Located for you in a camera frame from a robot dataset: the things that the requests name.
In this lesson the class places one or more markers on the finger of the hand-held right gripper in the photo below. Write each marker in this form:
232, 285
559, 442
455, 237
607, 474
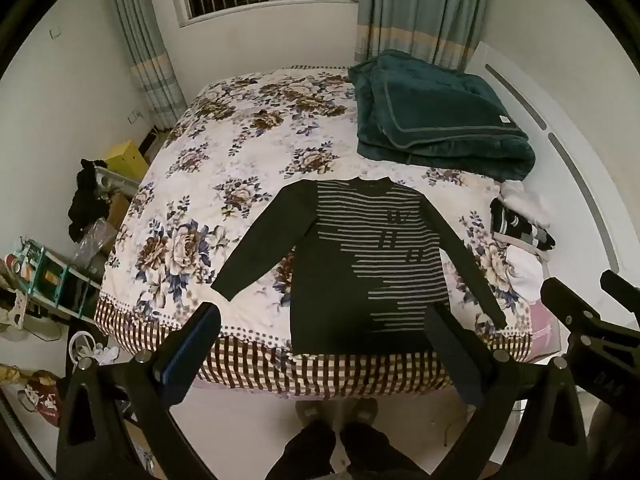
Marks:
622, 287
565, 302

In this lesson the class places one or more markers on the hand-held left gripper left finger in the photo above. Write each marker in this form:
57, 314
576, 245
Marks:
192, 345

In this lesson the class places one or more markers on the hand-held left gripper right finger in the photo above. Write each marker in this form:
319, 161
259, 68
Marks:
452, 355

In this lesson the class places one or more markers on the dark striped sweater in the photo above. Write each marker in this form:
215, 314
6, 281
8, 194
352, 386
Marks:
330, 285

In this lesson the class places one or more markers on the black hanging clothes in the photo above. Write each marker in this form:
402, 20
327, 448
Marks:
87, 200

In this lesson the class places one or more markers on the pink cloth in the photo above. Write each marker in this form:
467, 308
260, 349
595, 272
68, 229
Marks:
547, 330

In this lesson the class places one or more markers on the black white striped garment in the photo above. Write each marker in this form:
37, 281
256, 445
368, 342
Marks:
520, 230

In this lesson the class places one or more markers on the white shoes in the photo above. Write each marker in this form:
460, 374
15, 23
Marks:
95, 350

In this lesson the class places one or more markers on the grey slipper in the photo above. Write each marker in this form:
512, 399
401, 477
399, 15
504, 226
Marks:
364, 410
311, 411

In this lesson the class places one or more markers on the white cloth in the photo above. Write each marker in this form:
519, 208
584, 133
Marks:
525, 200

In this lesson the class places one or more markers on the white curved headboard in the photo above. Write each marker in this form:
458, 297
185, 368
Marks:
565, 170

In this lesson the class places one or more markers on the clear plastic bag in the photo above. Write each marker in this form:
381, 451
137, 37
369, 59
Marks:
95, 242

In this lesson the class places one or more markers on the teal shoe rack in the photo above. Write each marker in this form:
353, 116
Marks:
55, 280

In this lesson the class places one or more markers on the person's left leg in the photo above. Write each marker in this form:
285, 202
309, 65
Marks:
305, 452

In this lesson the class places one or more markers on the red shoe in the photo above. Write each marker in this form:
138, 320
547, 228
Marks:
42, 397

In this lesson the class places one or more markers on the floral quilt bed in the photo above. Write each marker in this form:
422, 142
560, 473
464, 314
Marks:
225, 160

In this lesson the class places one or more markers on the yellow box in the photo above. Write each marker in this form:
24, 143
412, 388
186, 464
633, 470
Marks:
125, 160

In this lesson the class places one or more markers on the dark green folded blanket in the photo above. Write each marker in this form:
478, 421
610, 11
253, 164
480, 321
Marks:
435, 115

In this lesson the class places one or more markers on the grey green banded curtain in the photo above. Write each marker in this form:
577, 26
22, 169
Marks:
145, 45
415, 10

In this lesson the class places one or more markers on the white wall socket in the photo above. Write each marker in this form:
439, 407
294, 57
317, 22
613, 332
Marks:
133, 118
55, 33

